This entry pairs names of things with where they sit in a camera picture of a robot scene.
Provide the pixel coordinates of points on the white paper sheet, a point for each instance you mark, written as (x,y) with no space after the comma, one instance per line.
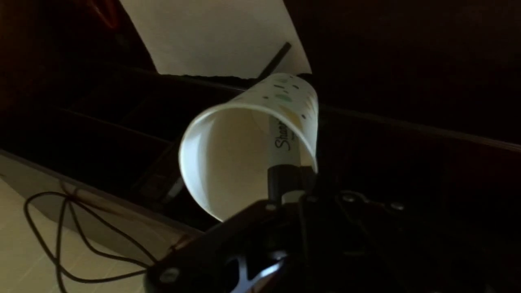
(218,38)

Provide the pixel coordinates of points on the black capped marker pen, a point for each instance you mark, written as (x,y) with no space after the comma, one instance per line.
(284,140)

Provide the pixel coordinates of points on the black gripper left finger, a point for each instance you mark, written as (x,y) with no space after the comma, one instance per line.
(292,184)

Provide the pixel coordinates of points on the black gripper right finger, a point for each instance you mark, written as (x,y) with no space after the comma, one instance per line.
(332,184)

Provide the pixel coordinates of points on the white dotted paper cup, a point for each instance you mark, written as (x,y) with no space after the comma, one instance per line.
(234,163)

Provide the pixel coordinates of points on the dark wooden secretary desk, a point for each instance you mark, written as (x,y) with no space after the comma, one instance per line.
(434,82)

